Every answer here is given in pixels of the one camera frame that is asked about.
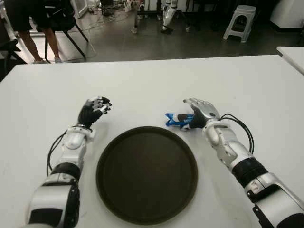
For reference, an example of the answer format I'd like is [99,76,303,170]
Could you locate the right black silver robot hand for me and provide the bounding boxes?
[182,97,221,129]

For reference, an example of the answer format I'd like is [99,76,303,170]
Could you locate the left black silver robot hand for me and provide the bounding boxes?
[77,95,113,129]

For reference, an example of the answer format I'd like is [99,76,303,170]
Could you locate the blue Oreo cookie packet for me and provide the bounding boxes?
[165,113,197,131]

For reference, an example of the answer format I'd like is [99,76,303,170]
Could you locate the clear floor mat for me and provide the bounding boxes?
[28,30,97,64]

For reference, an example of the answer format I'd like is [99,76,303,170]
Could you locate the round dark brown tray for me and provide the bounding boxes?
[95,126,199,225]

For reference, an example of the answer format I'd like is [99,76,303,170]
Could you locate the black chair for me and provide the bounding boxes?
[44,0,89,63]
[0,39,27,79]

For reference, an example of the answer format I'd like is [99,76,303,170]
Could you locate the white side table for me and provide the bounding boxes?
[276,46,304,76]

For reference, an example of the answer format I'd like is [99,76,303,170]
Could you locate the white plastic stool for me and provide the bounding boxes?
[222,4,257,43]

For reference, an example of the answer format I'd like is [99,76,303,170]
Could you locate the person in black shorts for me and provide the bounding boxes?
[4,0,72,64]

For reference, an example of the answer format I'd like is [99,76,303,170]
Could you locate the white cabinet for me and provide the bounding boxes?
[270,0,304,31]

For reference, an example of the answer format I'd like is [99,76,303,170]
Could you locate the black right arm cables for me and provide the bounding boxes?
[219,113,255,154]

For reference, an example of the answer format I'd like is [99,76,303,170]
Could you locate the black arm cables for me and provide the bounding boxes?
[47,132,68,171]
[219,113,255,154]

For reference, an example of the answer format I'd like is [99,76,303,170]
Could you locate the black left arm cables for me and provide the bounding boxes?
[47,132,68,171]

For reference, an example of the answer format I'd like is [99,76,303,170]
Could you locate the black wheeled gantry frame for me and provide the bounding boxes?
[131,0,198,34]

